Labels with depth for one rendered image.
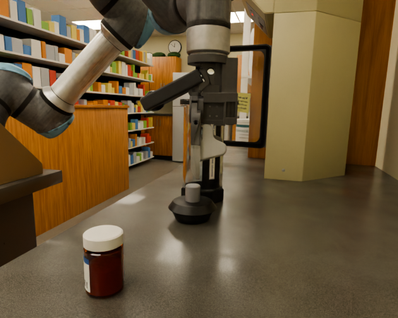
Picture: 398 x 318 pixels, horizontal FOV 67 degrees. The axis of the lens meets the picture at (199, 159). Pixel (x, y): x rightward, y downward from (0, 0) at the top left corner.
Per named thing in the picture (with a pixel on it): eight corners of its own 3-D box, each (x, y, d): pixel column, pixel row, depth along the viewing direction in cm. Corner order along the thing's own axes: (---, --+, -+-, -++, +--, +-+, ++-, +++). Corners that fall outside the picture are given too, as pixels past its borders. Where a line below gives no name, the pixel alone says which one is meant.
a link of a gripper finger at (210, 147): (227, 174, 47) (227, 121, 50) (189, 173, 47) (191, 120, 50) (226, 180, 50) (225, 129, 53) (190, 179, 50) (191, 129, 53)
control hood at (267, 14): (276, 38, 114) (278, 10, 112) (273, 12, 83) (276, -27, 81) (246, 40, 117) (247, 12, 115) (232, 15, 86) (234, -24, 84)
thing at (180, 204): (217, 228, 53) (218, 192, 52) (165, 227, 53) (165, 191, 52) (215, 211, 62) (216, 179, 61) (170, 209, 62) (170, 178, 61)
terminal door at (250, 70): (265, 148, 120) (271, 43, 113) (193, 144, 131) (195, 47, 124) (265, 148, 121) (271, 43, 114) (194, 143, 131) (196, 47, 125)
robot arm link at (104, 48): (14, 107, 100) (124, -20, 91) (54, 133, 109) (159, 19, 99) (6, 122, 91) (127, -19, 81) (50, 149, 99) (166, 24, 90)
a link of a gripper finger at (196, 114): (200, 141, 47) (201, 93, 50) (190, 141, 47) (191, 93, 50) (199, 153, 51) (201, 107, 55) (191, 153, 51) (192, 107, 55)
